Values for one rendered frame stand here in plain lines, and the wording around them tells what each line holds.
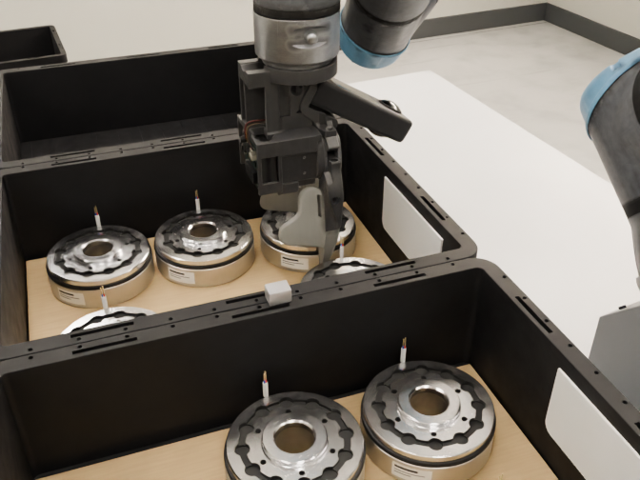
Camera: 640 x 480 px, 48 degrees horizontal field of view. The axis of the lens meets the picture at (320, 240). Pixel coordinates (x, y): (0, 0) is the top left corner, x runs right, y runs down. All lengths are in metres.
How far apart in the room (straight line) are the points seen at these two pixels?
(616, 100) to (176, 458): 0.53
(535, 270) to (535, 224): 0.12
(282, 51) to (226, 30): 3.06
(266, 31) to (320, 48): 0.05
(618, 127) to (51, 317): 0.58
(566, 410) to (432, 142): 0.85
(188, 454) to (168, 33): 3.12
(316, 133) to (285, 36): 0.10
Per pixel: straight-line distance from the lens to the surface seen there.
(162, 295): 0.74
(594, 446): 0.54
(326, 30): 0.63
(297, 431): 0.57
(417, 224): 0.70
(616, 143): 0.79
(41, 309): 0.76
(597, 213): 1.18
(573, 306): 0.98
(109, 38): 3.56
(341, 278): 0.58
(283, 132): 0.67
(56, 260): 0.77
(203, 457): 0.59
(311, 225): 0.71
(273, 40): 0.63
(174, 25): 3.61
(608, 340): 0.83
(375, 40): 0.74
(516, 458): 0.60
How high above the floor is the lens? 1.28
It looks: 34 degrees down
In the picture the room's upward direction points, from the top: straight up
